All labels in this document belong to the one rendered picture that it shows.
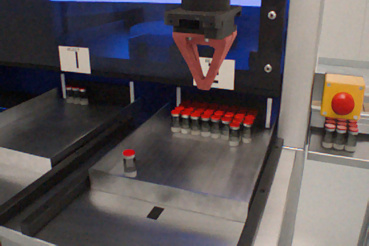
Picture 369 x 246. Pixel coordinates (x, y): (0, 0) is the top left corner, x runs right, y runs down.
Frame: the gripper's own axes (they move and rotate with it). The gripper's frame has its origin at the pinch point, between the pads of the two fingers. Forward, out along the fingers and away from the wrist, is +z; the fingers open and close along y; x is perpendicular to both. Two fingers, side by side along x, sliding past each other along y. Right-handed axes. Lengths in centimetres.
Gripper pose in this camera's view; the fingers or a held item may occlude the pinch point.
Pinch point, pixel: (203, 82)
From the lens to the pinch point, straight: 45.6
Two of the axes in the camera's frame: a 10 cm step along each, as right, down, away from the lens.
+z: 0.0, 9.2, 3.8
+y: 3.6, -3.6, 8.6
